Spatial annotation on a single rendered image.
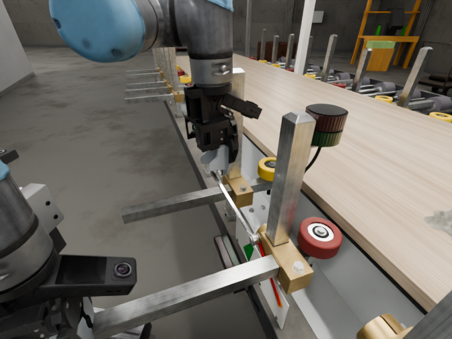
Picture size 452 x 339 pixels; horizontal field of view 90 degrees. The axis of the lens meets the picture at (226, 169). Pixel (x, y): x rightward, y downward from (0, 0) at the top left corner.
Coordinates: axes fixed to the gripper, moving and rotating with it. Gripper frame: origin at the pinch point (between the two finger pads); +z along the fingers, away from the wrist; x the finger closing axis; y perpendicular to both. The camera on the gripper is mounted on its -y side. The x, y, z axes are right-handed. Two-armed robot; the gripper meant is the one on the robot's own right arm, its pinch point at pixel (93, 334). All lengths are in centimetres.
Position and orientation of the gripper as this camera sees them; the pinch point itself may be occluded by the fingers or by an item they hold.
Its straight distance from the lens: 50.1
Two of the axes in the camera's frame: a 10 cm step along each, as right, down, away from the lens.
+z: 0.0, 8.3, 5.5
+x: 3.4, 5.2, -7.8
